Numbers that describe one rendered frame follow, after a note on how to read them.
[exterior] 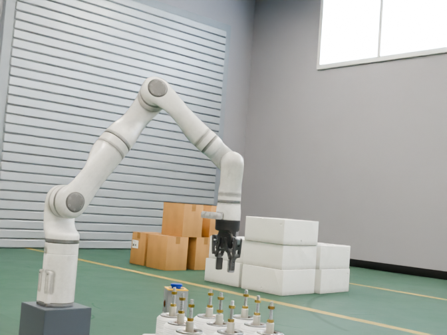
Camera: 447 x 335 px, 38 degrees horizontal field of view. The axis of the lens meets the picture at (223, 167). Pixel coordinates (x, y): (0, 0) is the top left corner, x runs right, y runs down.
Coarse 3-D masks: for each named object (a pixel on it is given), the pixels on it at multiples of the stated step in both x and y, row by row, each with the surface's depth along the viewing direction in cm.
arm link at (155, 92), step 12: (144, 84) 189; (156, 84) 190; (168, 84) 192; (144, 96) 189; (156, 96) 189; (168, 96) 190; (168, 108) 189; (180, 108) 190; (180, 120) 190; (192, 120) 191; (192, 132) 191; (204, 132) 191; (204, 144) 191
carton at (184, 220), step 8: (168, 208) 593; (176, 208) 585; (184, 208) 577; (192, 208) 584; (200, 208) 591; (168, 216) 592; (176, 216) 583; (184, 216) 577; (192, 216) 584; (200, 216) 591; (168, 224) 590; (176, 224) 582; (184, 224) 578; (192, 224) 584; (200, 224) 591; (168, 232) 589; (176, 232) 581; (184, 232) 578; (192, 232) 584; (200, 232) 591
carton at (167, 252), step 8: (152, 240) 582; (160, 240) 573; (168, 240) 566; (176, 240) 572; (184, 240) 578; (152, 248) 580; (160, 248) 571; (168, 248) 566; (176, 248) 572; (184, 248) 578; (152, 256) 579; (160, 256) 570; (168, 256) 566; (176, 256) 572; (184, 256) 578; (152, 264) 578; (160, 264) 569; (168, 264) 566; (176, 264) 572; (184, 264) 578
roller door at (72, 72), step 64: (64, 0) 710; (128, 0) 768; (0, 64) 664; (64, 64) 710; (128, 64) 769; (192, 64) 836; (0, 128) 664; (64, 128) 711; (0, 192) 662; (128, 192) 770; (192, 192) 837
